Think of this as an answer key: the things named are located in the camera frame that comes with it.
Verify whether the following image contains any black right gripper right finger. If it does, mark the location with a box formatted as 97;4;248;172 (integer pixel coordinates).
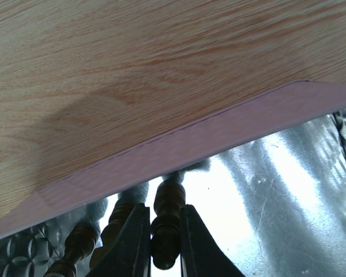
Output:
180;205;244;277

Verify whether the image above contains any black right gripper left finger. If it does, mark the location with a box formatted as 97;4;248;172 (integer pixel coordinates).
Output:
87;203;151;277

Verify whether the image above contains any dark king piece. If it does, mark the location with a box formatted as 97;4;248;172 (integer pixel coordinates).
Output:
151;171;186;270

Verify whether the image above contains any silver metal tin tray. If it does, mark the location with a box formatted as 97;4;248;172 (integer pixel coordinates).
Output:
0;79;346;277

